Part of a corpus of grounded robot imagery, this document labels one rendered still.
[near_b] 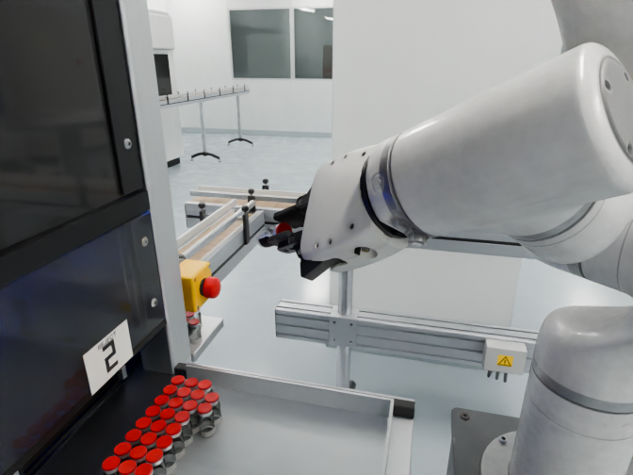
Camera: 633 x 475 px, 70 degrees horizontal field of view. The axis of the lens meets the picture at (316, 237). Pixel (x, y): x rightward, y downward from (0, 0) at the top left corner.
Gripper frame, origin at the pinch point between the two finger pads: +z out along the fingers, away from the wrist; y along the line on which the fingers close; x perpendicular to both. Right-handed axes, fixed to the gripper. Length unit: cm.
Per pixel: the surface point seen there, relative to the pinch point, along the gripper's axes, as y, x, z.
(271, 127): 469, -289, 656
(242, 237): 24, -28, 74
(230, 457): -25.4, -10.2, 20.9
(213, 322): -5, -15, 49
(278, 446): -23.0, -15.9, 18.4
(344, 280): 24, -69, 77
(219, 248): 16, -19, 66
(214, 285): -0.1, -7.9, 36.5
